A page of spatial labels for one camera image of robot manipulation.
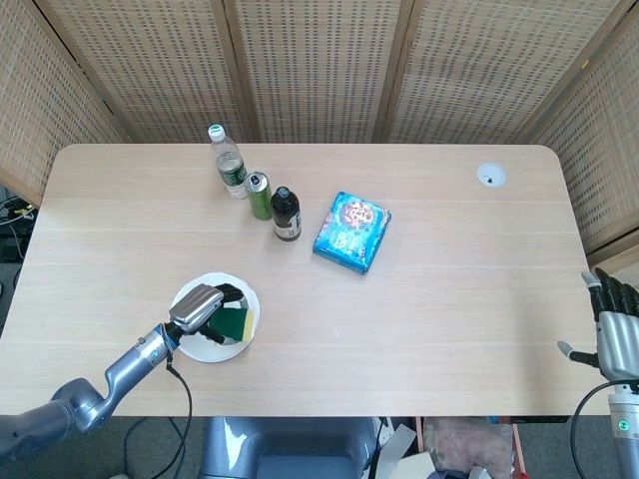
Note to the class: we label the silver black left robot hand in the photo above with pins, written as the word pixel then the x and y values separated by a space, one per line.
pixel 195 304

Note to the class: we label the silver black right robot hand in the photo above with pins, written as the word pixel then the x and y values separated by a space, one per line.
pixel 616 339

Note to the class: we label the green and yellow sponge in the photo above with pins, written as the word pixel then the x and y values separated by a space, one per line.
pixel 233 325

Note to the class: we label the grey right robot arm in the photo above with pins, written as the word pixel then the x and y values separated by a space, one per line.
pixel 624 429

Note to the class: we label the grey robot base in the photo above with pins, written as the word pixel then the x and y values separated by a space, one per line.
pixel 284 446

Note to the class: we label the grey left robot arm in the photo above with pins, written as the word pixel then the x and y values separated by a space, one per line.
pixel 125 366

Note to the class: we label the white paper plate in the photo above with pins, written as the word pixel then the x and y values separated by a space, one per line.
pixel 212 352

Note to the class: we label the green drink can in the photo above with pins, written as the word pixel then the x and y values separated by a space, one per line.
pixel 258 199

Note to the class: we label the dark sauce bottle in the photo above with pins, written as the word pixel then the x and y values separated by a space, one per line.
pixel 286 214

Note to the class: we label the clear plastic water bottle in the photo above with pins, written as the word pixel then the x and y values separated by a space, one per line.
pixel 228 167

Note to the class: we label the blue cookie box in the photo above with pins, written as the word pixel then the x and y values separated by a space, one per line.
pixel 352 232

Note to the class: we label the pink plastic bag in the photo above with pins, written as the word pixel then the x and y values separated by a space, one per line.
pixel 464 441

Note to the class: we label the white cardboard piece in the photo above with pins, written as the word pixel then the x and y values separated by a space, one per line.
pixel 397 449

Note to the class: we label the woven folding screen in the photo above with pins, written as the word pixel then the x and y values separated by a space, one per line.
pixel 319 65

